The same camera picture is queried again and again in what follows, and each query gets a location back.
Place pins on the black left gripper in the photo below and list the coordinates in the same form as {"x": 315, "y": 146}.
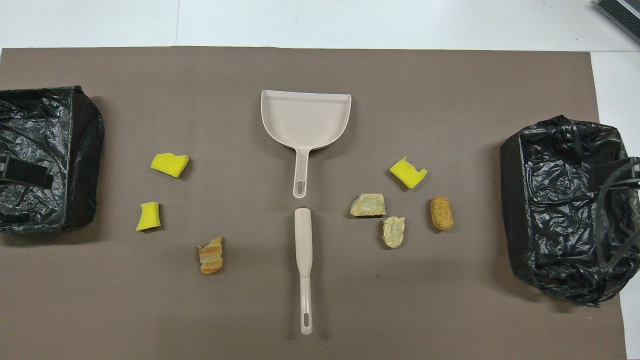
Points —
{"x": 25, "y": 175}

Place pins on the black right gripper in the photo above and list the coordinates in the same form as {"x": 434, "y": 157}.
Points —
{"x": 617, "y": 176}

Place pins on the small yellow sponge chunk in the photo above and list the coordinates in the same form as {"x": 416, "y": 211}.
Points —
{"x": 148, "y": 216}

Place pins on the large yellow sponge chunk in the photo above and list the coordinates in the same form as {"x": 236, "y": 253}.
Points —
{"x": 169, "y": 164}

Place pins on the brown oval sponge scrap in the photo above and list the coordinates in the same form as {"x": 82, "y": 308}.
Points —
{"x": 442, "y": 213}

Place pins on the orange striped sponge scrap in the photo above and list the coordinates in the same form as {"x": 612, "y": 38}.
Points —
{"x": 210, "y": 256}

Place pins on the notched yellow sponge chunk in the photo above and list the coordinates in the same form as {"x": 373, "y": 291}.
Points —
{"x": 407, "y": 173}

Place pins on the cream sponge scrap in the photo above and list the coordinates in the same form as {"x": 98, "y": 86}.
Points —
{"x": 393, "y": 232}

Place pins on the pale greenish sponge scrap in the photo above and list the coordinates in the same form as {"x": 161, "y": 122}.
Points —
{"x": 368, "y": 205}

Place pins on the beige hand brush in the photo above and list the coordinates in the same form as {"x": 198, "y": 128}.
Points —
{"x": 303, "y": 235}

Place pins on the beige plastic dustpan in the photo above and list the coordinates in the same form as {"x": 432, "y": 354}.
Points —
{"x": 305, "y": 120}

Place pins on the black bag lined bin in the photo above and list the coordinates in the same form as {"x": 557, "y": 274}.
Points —
{"x": 560, "y": 225}
{"x": 50, "y": 125}

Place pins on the dark grey ribbed device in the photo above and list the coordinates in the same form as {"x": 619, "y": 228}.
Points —
{"x": 622, "y": 12}

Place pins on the brown paper table mat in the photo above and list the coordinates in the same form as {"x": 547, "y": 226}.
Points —
{"x": 320, "y": 65}

